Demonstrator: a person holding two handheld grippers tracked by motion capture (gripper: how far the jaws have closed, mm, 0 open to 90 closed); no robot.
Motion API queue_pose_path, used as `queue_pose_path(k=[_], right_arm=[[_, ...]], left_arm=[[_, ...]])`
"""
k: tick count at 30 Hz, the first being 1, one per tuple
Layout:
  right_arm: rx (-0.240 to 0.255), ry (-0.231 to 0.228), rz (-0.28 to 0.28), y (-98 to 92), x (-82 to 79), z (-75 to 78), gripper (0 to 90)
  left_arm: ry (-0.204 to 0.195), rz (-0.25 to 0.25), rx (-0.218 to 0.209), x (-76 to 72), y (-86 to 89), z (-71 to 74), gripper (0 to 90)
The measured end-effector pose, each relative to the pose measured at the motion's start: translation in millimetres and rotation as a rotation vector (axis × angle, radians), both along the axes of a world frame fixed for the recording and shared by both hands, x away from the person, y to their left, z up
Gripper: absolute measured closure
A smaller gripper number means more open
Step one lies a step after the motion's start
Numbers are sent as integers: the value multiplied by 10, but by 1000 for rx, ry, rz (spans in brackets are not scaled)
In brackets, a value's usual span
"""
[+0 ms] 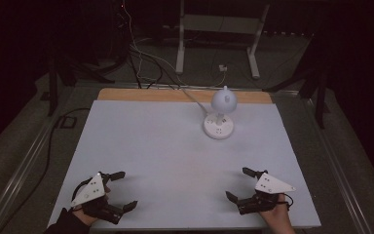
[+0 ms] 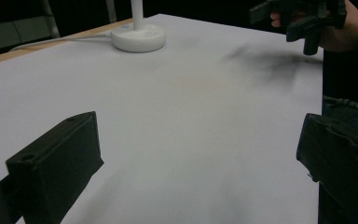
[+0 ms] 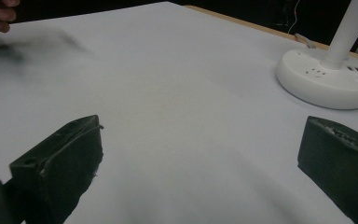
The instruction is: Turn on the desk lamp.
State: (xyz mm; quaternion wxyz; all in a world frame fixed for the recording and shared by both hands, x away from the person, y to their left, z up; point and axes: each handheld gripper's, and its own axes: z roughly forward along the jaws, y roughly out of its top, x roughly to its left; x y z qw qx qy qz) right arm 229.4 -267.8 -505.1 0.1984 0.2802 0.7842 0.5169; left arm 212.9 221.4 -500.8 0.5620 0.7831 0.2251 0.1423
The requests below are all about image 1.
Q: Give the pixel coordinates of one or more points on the white desk lamp socket base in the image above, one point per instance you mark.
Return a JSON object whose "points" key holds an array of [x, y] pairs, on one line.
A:
{"points": [[220, 112]]}

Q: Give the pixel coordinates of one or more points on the white table mat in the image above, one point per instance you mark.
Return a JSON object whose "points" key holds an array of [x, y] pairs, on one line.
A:
{"points": [[175, 169]]}

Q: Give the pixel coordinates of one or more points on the person's right hand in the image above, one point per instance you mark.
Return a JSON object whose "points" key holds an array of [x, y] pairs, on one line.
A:
{"points": [[277, 217]]}

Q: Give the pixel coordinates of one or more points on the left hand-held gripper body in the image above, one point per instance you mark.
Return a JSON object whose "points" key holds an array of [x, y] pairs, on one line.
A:
{"points": [[91, 191]]}

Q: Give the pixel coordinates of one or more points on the white metal desk frame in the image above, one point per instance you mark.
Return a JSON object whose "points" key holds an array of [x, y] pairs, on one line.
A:
{"points": [[220, 24]]}

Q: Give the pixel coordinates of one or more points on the person's left hand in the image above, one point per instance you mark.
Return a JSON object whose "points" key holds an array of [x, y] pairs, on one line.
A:
{"points": [[88, 217]]}

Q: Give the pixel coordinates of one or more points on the wooden table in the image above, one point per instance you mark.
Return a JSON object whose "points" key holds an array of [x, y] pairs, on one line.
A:
{"points": [[162, 95]]}

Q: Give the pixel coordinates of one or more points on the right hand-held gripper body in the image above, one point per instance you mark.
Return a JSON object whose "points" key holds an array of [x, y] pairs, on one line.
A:
{"points": [[271, 186]]}

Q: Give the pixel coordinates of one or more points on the white plug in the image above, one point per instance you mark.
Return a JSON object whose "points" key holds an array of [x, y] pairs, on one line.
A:
{"points": [[222, 68]]}

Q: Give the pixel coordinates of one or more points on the person's dark left sleeve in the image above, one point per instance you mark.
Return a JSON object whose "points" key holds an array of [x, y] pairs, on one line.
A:
{"points": [[67, 224]]}

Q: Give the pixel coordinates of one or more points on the black stand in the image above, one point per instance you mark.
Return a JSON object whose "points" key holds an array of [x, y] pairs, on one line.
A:
{"points": [[58, 76], [315, 84]]}

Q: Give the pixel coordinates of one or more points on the metal floor rail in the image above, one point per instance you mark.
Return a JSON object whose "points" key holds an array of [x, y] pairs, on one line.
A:
{"points": [[337, 169], [22, 165]]}

